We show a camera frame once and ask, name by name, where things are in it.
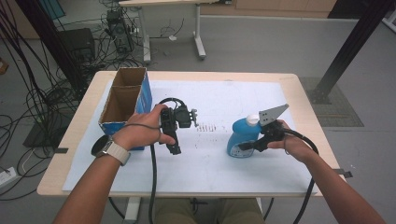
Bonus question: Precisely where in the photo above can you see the wristwatch with beige band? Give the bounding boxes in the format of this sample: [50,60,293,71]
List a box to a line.
[91,133,132,167]

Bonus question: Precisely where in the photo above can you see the black computer tower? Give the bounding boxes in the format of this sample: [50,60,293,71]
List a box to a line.
[106,8,134,55]

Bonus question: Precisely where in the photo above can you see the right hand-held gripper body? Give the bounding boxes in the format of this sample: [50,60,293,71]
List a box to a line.
[257,103,290,147]

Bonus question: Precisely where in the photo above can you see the person's khaki trousers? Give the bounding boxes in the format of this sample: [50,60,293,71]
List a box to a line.
[154,198,264,224]

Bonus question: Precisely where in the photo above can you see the black metal post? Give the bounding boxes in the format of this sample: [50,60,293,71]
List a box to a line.
[306,0,396,105]
[15,0,89,94]

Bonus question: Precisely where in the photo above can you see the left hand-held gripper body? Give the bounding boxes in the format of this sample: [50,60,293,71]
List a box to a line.
[159,104,199,138]

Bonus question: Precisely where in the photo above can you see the white table leg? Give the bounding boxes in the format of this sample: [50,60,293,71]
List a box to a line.
[122,196,142,224]

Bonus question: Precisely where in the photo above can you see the person's left hand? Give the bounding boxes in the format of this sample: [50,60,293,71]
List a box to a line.
[112,104,177,152]

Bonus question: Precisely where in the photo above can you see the grey floor mat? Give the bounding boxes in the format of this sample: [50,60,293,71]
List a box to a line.
[298,77,365,128]

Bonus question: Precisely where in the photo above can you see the thin grey wrist cord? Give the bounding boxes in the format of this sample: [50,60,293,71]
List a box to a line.
[121,122,163,143]

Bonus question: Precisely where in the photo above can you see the blue detergent bottle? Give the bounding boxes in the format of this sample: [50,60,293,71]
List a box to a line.
[226,114,264,159]

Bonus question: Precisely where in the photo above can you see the black floor plate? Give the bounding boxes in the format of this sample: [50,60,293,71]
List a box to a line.
[22,120,77,149]

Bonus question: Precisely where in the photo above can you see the white desk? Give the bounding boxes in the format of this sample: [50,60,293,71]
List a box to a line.
[118,0,233,65]

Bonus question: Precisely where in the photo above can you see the blue cardboard box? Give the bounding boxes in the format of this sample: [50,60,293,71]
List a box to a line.
[98,66,153,152]

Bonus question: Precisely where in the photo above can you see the thick black gripper cable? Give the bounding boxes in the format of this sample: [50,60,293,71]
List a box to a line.
[281,128,320,224]
[148,97,188,224]

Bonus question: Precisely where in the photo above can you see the tangle of black floor cables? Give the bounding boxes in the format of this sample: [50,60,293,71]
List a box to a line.
[0,0,148,202]

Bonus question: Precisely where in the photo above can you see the person's right hand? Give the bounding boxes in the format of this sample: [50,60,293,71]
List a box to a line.
[266,119,316,164]

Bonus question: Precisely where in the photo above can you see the black equipment box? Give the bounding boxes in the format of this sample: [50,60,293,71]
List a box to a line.
[59,27,96,63]

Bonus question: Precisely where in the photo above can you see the white power strip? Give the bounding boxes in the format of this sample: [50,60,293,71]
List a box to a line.
[0,166,18,189]

